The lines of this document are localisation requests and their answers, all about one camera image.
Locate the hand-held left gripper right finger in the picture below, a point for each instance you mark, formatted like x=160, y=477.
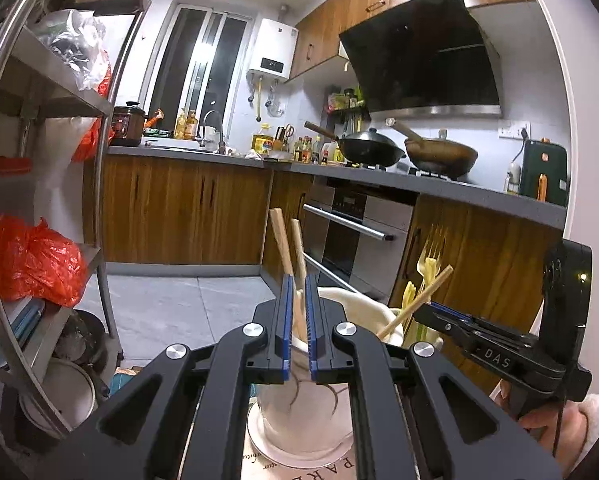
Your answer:
x=312, y=325

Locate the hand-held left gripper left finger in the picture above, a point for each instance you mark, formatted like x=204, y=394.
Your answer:
x=287, y=325

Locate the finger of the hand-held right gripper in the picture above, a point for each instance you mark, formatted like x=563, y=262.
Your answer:
x=452, y=308
x=444, y=325

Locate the wooden chopstick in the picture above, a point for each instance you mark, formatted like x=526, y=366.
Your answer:
x=298, y=245
x=281, y=240
x=419, y=296

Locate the yellow plastic utensil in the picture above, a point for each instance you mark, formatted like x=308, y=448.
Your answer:
x=430, y=275
x=409, y=296

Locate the gold fork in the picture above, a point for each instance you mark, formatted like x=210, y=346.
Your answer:
x=429, y=242

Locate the white ceramic double utensil holder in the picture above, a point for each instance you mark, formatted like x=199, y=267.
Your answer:
x=299, y=410

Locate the person's right hand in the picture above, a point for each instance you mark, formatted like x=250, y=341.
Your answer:
x=544, y=425

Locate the built-in steel oven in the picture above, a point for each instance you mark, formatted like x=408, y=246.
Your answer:
x=359, y=230

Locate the dark green air fryer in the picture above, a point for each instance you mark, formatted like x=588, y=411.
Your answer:
x=544, y=175

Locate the brown frying pan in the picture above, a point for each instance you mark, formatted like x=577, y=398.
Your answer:
x=444, y=155

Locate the wooden base cabinets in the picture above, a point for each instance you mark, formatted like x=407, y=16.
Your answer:
x=179, y=210

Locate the row of condiment bottles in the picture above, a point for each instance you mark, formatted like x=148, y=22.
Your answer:
x=314, y=152

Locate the black wok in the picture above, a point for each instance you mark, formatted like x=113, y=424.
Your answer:
x=369, y=147

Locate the yellow cooking oil bottle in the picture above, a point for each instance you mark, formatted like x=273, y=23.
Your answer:
x=262, y=142

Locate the scissors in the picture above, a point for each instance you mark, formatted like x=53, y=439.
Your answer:
x=289, y=131

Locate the dark metal pot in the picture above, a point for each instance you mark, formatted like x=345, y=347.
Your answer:
x=82, y=335

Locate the chrome faucet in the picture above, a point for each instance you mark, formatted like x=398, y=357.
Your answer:
x=213, y=127

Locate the amber glass bottles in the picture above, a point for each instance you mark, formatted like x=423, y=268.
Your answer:
x=186, y=126

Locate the white pot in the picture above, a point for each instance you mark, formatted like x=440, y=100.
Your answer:
x=64, y=395

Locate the black range hood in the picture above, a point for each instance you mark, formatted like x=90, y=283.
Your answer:
x=419, y=55

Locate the dark red pressure cooker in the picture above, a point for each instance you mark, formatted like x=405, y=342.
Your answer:
x=127, y=125

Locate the crumpled red plastic bag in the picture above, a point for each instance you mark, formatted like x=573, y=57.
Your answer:
x=34, y=260

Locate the window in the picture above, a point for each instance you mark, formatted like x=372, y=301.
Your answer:
x=199, y=70

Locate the hanging red plastic bag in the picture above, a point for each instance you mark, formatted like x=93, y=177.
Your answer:
x=90, y=140

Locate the white water heater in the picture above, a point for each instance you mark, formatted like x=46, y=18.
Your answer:
x=274, y=45

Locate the steel shelf rack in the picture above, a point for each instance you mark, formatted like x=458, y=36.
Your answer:
x=54, y=110

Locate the red-lidded plastic container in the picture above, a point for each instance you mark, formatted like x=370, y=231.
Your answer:
x=10, y=166

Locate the clear plastic bag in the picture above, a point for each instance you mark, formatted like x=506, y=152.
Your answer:
x=74, y=45

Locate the white wall socket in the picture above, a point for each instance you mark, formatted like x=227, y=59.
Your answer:
x=513, y=129

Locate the wooden wall cabinets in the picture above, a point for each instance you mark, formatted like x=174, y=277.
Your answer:
x=339, y=0

